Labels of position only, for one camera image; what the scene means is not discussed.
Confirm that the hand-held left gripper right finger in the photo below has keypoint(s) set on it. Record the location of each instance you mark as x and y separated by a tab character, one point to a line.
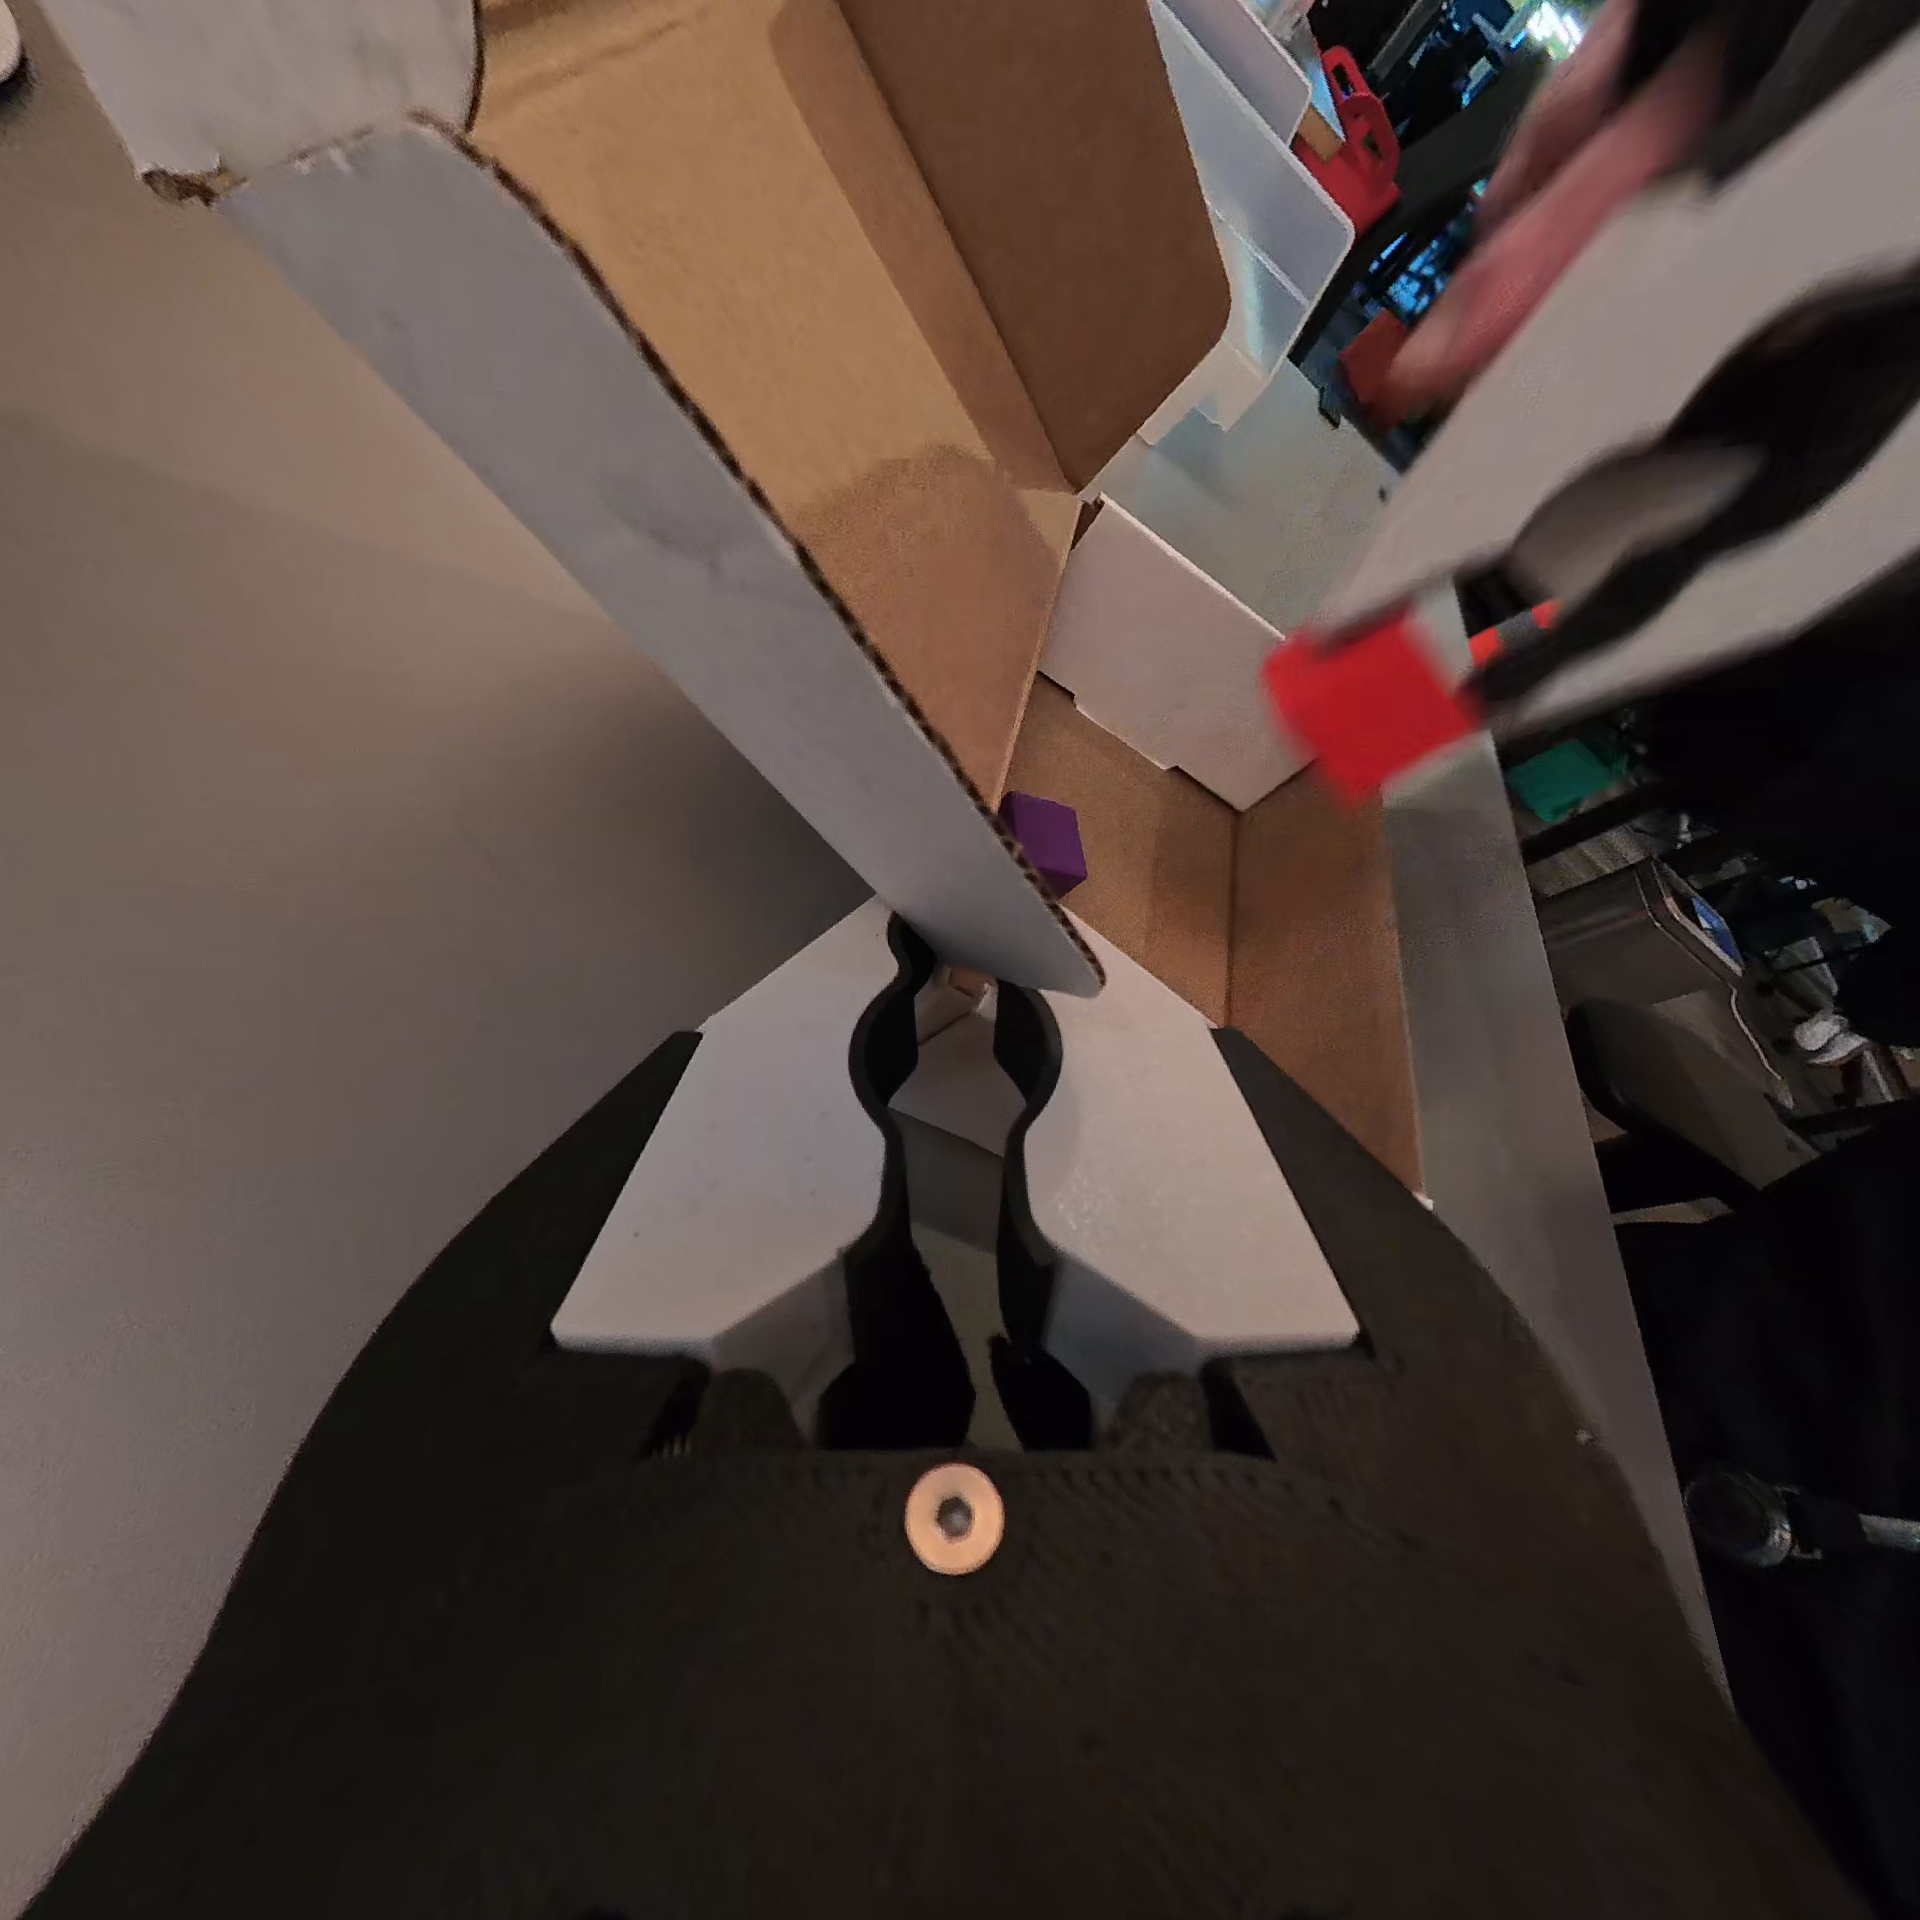
1185	1200

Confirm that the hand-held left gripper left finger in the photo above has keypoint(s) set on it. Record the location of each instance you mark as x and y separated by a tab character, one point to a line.
721	1185

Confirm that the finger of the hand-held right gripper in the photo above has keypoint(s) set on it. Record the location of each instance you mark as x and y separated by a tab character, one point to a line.
1771	629
1589	376

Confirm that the purple cube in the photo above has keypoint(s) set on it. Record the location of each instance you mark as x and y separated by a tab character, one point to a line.
1044	844

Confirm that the clear plastic bin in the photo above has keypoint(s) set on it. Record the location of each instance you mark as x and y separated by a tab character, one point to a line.
1245	194

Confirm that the red cube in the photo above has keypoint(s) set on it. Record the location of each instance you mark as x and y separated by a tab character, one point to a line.
1358	704

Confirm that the white cardboard box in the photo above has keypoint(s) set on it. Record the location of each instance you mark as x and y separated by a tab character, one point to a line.
601	494

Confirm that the red plastic crate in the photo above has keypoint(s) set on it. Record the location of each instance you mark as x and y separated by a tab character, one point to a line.
1358	135
1381	376

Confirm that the green plastic crate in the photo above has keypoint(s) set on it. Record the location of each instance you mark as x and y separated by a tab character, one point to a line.
1570	778

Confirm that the white shoe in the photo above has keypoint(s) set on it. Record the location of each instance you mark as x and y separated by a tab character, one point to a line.
1830	1031

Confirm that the black office chair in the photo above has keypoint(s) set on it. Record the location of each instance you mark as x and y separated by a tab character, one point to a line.
1666	1080

